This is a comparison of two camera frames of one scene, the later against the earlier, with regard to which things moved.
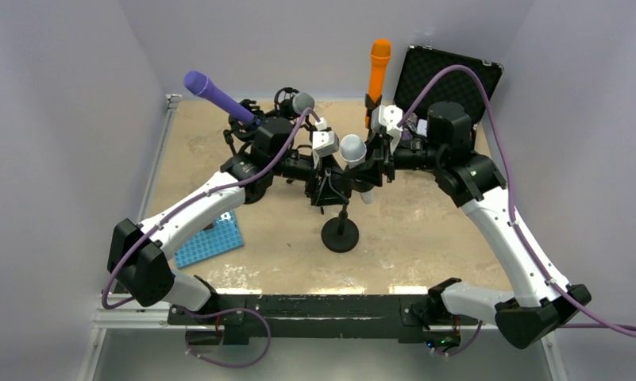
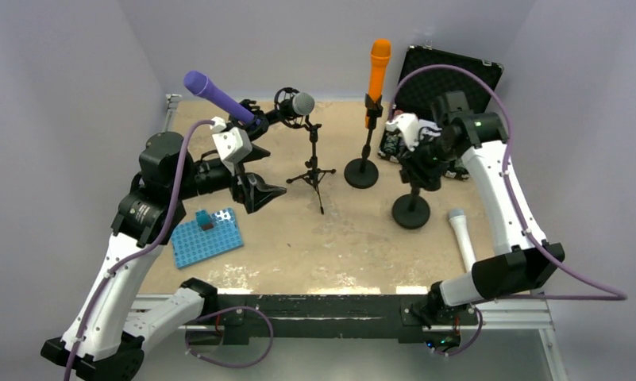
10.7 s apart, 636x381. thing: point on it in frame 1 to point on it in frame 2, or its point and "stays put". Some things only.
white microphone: (353, 148) to (459, 222)
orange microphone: (379, 57) stays put
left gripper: (325, 194) to (257, 191)
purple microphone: (201, 85) stays put
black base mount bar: (258, 316) stays put
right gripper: (379, 159) to (418, 174)
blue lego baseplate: (221, 237) stays put
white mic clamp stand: (340, 234) to (411, 211)
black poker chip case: (455, 86) stays put
